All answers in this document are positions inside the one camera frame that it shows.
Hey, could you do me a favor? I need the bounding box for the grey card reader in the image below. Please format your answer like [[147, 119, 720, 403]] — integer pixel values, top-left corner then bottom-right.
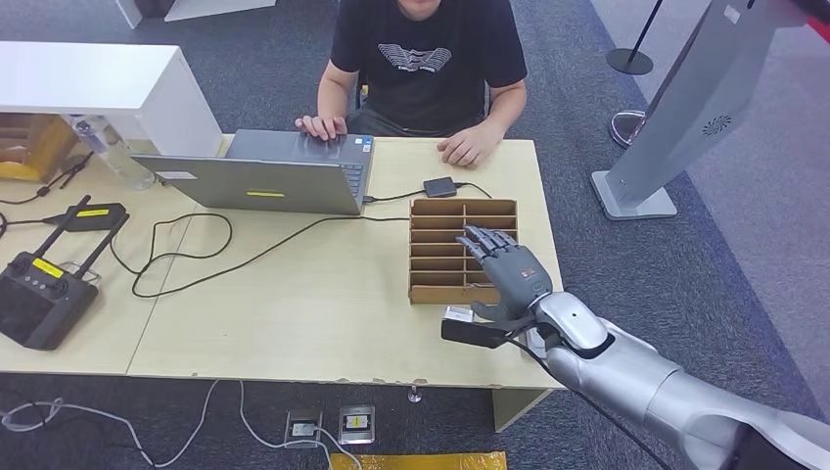
[[524, 327, 549, 359]]

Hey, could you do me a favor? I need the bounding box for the small black adapter box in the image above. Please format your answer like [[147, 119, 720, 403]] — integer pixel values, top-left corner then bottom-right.
[[422, 176, 458, 199]]

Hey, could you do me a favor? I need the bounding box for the yellow wooden crate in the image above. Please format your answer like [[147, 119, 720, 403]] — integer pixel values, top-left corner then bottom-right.
[[0, 113, 80, 184]]

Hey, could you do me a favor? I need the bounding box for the floor socket with yellow label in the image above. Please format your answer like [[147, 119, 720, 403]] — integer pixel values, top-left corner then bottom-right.
[[338, 404, 378, 446]]

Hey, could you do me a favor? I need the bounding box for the person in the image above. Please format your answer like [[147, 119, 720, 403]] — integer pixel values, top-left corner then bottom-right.
[[295, 0, 530, 168]]

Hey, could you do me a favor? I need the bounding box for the white furniture base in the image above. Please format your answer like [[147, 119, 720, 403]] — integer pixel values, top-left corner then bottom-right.
[[115, 0, 277, 30]]

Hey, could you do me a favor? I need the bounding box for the floor socket with white plug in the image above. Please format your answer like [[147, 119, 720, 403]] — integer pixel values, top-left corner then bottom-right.
[[285, 408, 324, 450]]

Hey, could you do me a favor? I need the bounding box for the black stanchion post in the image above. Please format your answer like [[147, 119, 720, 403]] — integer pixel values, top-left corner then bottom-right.
[[604, 0, 666, 77]]

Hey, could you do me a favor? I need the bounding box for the black remote controller with antennas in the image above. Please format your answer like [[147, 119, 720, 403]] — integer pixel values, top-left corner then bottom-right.
[[0, 194, 131, 352]]

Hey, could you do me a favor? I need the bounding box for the grey laptop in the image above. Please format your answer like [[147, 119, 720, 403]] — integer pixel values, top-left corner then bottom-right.
[[132, 128, 376, 216]]

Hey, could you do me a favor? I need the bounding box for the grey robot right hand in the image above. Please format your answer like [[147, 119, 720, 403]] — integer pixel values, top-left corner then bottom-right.
[[454, 224, 554, 324]]

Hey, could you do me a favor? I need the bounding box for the white floor cable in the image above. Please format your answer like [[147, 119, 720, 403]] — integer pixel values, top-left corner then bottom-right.
[[238, 381, 366, 470], [0, 381, 222, 470]]

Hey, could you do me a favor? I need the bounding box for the yellow floor tape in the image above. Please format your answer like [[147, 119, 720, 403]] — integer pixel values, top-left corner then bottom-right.
[[330, 451, 509, 470]]

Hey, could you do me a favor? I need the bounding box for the clear plastic bottle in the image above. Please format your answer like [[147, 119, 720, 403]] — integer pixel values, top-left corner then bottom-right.
[[68, 115, 157, 191]]

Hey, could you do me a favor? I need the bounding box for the short black laptop cable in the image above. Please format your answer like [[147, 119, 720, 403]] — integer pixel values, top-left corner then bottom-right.
[[361, 188, 426, 204]]

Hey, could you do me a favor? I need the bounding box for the silver standing kiosk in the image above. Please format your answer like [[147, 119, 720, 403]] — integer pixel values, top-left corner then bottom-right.
[[589, 0, 811, 222]]

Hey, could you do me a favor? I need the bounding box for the black cable with connector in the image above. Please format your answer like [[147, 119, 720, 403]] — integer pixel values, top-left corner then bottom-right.
[[0, 152, 96, 207]]

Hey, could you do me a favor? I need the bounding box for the long black looped cable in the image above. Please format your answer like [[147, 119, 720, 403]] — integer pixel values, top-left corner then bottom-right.
[[109, 212, 413, 300]]

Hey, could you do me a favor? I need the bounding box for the cardboard slotted card organizer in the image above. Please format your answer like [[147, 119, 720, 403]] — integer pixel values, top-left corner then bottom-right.
[[408, 197, 520, 306]]

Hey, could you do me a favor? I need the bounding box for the black and red object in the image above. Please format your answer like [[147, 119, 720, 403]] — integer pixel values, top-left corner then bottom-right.
[[796, 0, 830, 45]]

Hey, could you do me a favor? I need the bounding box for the light wooden desk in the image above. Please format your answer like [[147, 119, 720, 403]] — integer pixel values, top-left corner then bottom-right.
[[0, 132, 235, 378], [126, 134, 572, 433]]

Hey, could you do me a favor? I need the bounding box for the white side table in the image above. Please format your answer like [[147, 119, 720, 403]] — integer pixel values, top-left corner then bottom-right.
[[0, 41, 225, 159]]

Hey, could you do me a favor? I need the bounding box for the thin black box cable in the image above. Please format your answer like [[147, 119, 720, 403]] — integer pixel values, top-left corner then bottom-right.
[[0, 212, 67, 241]]

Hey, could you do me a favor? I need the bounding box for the black box with yellow label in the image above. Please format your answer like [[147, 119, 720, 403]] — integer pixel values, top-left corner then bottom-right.
[[43, 203, 129, 233]]

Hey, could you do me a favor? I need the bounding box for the person's right hand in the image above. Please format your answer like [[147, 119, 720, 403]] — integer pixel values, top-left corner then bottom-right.
[[295, 113, 349, 141]]

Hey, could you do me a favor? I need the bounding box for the chrome round stanchion base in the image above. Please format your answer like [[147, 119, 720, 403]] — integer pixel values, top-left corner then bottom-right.
[[608, 109, 650, 151]]

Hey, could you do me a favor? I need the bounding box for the person's left hand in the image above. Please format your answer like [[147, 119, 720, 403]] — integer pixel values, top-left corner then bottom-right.
[[438, 121, 504, 168]]

